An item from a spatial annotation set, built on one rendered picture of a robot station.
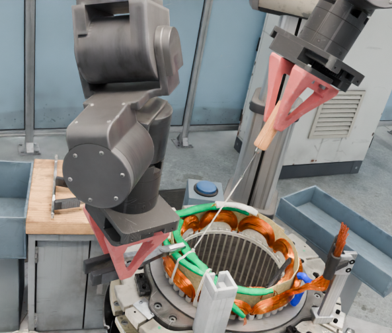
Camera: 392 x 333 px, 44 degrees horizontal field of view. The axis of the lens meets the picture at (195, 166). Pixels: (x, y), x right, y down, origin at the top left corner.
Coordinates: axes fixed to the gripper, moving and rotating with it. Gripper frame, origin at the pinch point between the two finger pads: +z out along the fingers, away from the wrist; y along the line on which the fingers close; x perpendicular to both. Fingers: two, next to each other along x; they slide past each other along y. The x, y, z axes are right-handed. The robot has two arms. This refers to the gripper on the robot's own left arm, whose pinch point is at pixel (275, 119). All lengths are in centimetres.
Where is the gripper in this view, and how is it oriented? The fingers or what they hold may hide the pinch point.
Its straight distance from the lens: 58.1
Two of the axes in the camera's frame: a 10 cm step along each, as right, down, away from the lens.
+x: 7.3, 2.0, 6.6
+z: -4.8, 8.3, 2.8
